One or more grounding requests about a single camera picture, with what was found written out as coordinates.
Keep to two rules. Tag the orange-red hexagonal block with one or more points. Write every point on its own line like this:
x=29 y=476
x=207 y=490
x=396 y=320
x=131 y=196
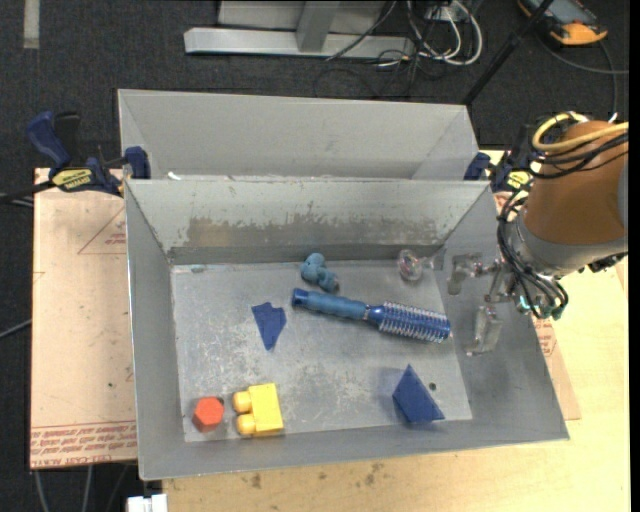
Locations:
x=208 y=414

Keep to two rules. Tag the dark blue flat piece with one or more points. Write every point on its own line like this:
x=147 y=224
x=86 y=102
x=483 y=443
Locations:
x=270 y=322

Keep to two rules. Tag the yellow toy brick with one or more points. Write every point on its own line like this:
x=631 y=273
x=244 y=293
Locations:
x=264 y=409

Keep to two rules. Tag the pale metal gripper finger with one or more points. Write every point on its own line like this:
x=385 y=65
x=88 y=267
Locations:
x=457 y=272
x=485 y=332

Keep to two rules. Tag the brown cardboard board, red print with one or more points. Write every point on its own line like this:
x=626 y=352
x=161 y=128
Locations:
x=80 y=310

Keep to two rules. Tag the dark blue triangular block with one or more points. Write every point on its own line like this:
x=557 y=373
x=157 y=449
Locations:
x=415 y=400

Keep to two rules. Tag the blue hairbrush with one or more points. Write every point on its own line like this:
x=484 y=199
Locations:
x=370 y=314

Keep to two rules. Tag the grey metal bin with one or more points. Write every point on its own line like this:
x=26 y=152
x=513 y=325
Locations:
x=320 y=320

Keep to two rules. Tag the teal toy animal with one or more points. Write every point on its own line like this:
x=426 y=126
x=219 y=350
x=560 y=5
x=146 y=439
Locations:
x=317 y=271

